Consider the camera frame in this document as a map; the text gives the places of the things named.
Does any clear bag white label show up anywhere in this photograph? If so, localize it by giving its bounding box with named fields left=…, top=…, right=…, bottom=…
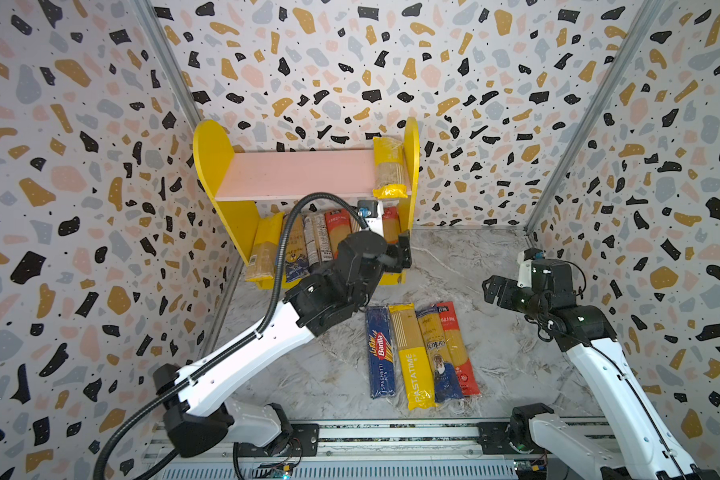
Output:
left=304, top=213, right=334, bottom=272

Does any clear spaghetti bag Chinese text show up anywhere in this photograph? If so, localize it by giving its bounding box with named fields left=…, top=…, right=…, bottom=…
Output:
left=284, top=215, right=309, bottom=283

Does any blue Barilla spaghetti bag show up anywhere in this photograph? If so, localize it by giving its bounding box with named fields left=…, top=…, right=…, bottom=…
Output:
left=365, top=306, right=396, bottom=399

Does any red spaghetti bag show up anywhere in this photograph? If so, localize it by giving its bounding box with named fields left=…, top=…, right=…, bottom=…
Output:
left=324, top=209, right=352, bottom=258
left=382, top=206, right=401, bottom=244
left=435, top=301, right=480, bottom=397

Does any yellow Pastatime bag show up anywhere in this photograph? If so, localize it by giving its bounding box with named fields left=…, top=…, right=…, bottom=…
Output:
left=388, top=304, right=436, bottom=410
left=373, top=137, right=408, bottom=199

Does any blue-top spaghetti bag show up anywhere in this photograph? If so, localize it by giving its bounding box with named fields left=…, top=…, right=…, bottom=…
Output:
left=416, top=305, right=464, bottom=404

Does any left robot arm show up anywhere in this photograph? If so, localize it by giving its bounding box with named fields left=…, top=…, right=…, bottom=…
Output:
left=154, top=230, right=412, bottom=458

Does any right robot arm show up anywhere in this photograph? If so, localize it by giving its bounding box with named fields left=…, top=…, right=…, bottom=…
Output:
left=482, top=249, right=719, bottom=479

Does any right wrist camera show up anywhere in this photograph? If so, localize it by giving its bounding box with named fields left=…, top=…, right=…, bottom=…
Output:
left=517, top=248, right=544, bottom=288

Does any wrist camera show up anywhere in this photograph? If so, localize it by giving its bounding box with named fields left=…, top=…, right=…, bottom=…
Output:
left=517, top=248, right=544, bottom=288
left=357, top=199, right=384, bottom=235

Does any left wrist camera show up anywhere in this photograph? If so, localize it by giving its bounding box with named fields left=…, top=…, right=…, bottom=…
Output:
left=357, top=199, right=384, bottom=235

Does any metal base rail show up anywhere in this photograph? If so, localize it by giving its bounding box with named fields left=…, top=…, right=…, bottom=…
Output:
left=140, top=419, right=661, bottom=480

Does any black corrugated cable conduit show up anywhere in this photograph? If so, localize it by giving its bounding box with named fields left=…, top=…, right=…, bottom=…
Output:
left=92, top=191, right=370, bottom=480

